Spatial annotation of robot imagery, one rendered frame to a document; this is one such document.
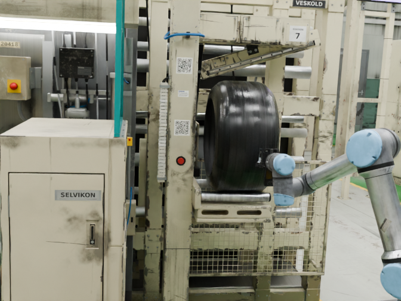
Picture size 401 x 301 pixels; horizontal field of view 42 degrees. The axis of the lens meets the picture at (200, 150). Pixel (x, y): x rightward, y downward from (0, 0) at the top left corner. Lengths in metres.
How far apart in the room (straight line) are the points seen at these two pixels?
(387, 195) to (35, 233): 1.14
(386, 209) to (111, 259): 0.91
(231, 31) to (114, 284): 1.46
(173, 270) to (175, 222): 0.25
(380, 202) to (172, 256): 1.21
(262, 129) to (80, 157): 0.92
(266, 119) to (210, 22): 0.65
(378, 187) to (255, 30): 1.31
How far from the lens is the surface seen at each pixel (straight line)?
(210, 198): 2.45
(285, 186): 1.93
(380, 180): 1.72
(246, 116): 2.32
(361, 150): 1.70
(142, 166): 3.23
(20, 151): 1.75
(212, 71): 2.84
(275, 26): 2.78
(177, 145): 2.46
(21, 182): 1.76
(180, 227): 2.55
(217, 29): 2.72
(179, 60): 2.43
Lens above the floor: 1.51
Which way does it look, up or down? 9 degrees down
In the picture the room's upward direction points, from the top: 2 degrees clockwise
